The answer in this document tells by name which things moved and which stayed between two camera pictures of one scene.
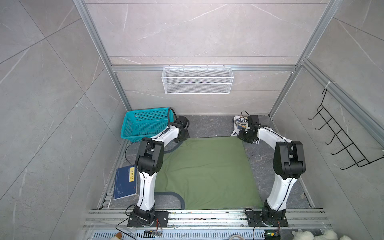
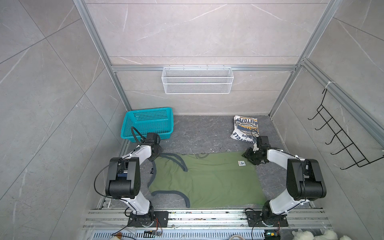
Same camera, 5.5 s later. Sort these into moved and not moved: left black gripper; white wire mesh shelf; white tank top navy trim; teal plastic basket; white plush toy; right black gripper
Moved: right black gripper; left black gripper
Not moved: teal plastic basket; white plush toy; white wire mesh shelf; white tank top navy trim
